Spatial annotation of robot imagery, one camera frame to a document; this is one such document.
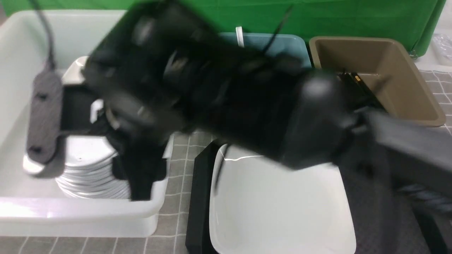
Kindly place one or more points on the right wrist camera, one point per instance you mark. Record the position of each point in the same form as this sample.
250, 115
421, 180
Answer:
45, 147

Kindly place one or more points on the black chopsticks bundle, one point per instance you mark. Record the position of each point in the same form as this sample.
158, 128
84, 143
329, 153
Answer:
359, 95

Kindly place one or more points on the black serving tray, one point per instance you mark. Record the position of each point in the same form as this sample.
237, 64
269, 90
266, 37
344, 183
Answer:
199, 197

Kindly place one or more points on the green backdrop cloth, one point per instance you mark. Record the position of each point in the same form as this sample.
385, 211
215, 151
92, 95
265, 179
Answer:
317, 17

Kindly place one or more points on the stack of white bowls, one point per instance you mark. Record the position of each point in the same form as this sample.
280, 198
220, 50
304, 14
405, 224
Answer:
88, 170

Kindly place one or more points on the large white square plate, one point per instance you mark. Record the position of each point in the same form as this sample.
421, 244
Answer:
258, 206

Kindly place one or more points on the large white plastic tub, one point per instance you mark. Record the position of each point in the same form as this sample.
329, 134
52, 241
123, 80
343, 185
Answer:
23, 53

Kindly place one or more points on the teal plastic bin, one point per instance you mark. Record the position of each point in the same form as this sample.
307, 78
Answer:
283, 46

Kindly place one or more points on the grey checked tablecloth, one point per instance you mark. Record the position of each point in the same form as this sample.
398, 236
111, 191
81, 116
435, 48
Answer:
169, 237

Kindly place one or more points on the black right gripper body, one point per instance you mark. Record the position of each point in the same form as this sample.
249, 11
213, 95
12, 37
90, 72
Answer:
139, 161

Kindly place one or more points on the white square plate stack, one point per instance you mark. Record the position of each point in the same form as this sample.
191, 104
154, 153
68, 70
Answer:
73, 74

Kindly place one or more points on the brown plastic bin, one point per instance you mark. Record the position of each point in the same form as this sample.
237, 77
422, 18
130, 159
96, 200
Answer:
406, 94

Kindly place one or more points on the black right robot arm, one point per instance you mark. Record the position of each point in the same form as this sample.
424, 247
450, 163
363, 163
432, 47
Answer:
163, 69

